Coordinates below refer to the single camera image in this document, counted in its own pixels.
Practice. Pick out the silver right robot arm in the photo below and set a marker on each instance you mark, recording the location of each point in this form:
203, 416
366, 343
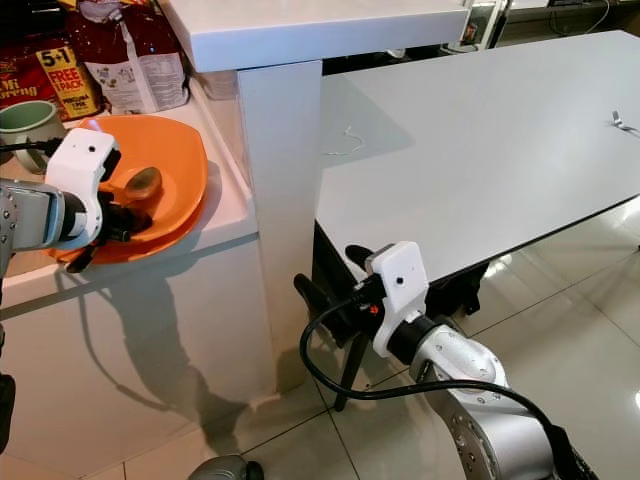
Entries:
480, 400

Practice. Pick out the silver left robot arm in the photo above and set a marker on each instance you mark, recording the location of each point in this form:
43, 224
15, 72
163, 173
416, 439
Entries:
25, 212

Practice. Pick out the orange plate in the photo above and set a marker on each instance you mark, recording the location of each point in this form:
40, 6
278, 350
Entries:
175, 170

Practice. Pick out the white counter shelf unit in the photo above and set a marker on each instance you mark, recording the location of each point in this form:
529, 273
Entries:
275, 200

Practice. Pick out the green mug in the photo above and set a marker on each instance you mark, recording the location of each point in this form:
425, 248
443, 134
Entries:
28, 120

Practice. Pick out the red and white food bag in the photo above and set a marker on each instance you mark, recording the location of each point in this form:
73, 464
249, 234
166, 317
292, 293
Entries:
130, 45

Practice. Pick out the red instant noodle multipack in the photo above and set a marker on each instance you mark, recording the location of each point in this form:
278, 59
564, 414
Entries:
30, 75

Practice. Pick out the grey dining table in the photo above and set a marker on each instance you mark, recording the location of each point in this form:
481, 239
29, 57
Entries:
480, 140

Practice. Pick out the small silver metal piece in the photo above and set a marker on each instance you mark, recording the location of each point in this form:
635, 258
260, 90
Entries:
625, 123

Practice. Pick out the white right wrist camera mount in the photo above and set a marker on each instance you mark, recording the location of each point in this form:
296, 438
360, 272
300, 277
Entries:
400, 285

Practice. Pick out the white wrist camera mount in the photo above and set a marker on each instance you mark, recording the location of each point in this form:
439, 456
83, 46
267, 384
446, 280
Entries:
400, 285
82, 160

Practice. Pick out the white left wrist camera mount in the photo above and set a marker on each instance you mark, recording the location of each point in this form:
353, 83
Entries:
82, 160

